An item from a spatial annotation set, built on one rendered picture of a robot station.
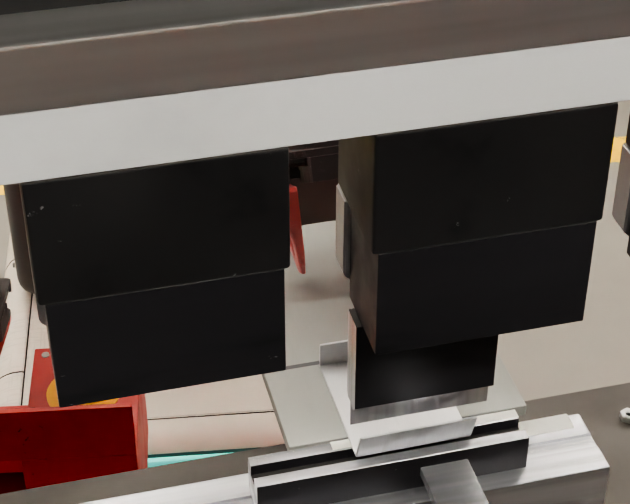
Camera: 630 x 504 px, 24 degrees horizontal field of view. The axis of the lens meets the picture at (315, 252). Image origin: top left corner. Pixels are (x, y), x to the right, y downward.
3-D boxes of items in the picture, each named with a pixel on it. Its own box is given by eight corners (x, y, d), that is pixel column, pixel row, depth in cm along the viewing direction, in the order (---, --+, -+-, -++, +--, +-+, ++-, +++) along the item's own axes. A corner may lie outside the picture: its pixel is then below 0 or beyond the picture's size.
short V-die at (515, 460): (511, 439, 108) (514, 409, 107) (525, 467, 106) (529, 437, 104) (249, 487, 105) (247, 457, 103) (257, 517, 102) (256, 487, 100)
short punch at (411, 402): (481, 391, 104) (491, 286, 98) (491, 409, 102) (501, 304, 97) (346, 414, 102) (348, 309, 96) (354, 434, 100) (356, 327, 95)
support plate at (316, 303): (418, 216, 128) (419, 207, 128) (526, 415, 108) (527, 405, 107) (217, 246, 125) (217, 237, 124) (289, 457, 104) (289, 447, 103)
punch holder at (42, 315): (263, 289, 98) (257, 74, 88) (292, 369, 91) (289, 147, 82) (39, 323, 95) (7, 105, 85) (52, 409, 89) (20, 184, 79)
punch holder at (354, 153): (541, 245, 102) (565, 36, 92) (589, 320, 95) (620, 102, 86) (334, 277, 99) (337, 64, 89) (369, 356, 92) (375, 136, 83)
